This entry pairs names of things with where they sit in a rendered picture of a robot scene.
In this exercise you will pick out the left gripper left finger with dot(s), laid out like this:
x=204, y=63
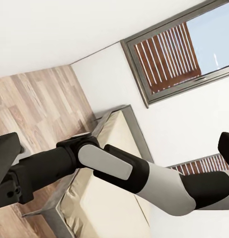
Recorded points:
x=9, y=150

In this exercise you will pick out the fixed window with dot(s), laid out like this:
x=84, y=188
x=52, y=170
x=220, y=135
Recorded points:
x=188, y=50

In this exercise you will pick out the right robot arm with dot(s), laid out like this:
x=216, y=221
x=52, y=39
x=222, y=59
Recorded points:
x=169, y=190

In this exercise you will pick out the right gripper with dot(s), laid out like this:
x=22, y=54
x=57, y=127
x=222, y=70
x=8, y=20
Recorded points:
x=29, y=175

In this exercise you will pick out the bed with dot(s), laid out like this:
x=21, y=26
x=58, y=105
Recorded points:
x=85, y=206

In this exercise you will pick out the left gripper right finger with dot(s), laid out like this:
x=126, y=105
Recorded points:
x=223, y=146

